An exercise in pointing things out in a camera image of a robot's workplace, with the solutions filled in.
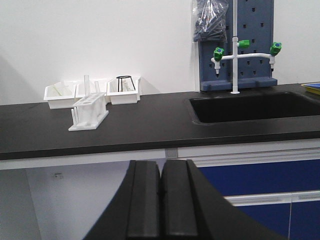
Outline white plastic bin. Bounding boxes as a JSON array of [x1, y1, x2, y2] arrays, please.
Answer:
[[106, 76, 141, 105], [43, 81, 76, 110], [75, 79, 108, 98]]

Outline blue cabinet door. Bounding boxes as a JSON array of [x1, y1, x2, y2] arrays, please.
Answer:
[[238, 201, 320, 240]]

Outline blue cabinet drawer front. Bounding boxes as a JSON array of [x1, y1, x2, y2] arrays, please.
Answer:
[[199, 159, 320, 196]]

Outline white lab faucet green knobs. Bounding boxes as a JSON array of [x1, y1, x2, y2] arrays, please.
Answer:
[[211, 0, 282, 95]]

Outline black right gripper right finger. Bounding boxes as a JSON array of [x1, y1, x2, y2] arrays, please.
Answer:
[[161, 160, 284, 240]]

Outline middle white plastic bin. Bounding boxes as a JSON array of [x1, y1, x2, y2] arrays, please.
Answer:
[[75, 79, 108, 98]]

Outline blue pegboard drying rack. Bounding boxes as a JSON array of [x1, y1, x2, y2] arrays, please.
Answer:
[[196, 0, 278, 92]]

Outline black lab sink basin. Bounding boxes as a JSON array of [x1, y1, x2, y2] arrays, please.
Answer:
[[187, 91, 320, 125]]

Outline black wire tripod stand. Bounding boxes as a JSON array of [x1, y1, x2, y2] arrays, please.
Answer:
[[116, 75, 136, 92]]

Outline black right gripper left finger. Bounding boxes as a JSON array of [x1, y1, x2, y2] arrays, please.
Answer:
[[84, 160, 160, 240]]

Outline plastic bag of pegs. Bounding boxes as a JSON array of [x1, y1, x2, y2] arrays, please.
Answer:
[[192, 0, 229, 43]]

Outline white test tube rack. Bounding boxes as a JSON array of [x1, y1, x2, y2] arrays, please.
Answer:
[[68, 92, 109, 132]]

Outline right white plastic bin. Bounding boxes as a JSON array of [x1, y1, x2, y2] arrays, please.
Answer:
[[106, 76, 141, 105]]

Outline clear glass test tube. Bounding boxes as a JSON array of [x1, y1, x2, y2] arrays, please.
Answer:
[[83, 75, 90, 97]]

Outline yellow tray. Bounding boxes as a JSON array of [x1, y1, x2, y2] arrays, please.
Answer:
[[301, 82, 320, 95]]

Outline left white plastic bin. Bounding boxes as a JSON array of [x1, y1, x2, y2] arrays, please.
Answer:
[[43, 81, 76, 110]]

